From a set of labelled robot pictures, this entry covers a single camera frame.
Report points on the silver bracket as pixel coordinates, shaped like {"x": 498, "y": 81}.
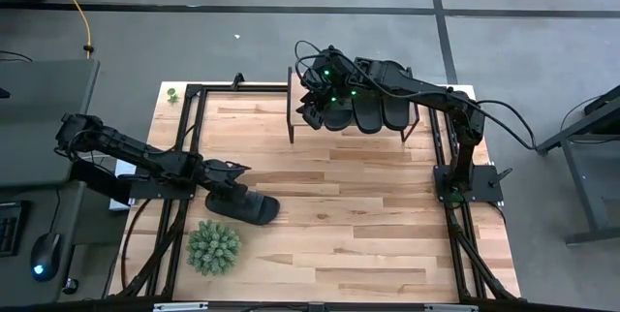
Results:
{"x": 179, "y": 307}
{"x": 450, "y": 308}

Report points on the grey desk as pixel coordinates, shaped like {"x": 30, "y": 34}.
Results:
{"x": 39, "y": 123}

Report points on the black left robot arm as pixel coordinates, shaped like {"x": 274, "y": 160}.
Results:
{"x": 131, "y": 149}

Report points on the small green plant sprig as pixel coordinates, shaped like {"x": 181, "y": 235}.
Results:
{"x": 172, "y": 96}

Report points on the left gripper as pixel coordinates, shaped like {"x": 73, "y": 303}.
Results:
{"x": 210, "y": 176}

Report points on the wooden shelf black metal legs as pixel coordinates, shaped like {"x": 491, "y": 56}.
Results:
{"x": 294, "y": 94}

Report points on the green artificial succulent plant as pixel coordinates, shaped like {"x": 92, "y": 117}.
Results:
{"x": 213, "y": 248}

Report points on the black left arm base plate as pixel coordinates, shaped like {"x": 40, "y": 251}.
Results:
{"x": 145, "y": 191}

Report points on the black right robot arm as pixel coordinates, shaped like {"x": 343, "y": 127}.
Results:
{"x": 426, "y": 94}

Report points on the grey metal stand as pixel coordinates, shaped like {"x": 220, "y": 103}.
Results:
{"x": 588, "y": 181}

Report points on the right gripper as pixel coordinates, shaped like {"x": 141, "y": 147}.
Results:
{"x": 322, "y": 104}

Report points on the small round black knob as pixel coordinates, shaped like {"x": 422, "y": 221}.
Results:
{"x": 71, "y": 287}

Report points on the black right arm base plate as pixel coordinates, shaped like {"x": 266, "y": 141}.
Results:
{"x": 484, "y": 188}

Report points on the black keyboard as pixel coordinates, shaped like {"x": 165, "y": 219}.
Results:
{"x": 9, "y": 229}

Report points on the black computer mouse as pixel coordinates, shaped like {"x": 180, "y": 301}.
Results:
{"x": 46, "y": 254}

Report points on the black aluminium table frame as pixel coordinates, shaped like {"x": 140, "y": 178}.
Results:
{"x": 252, "y": 88}

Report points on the black clamp lever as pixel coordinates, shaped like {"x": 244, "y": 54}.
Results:
{"x": 501, "y": 176}

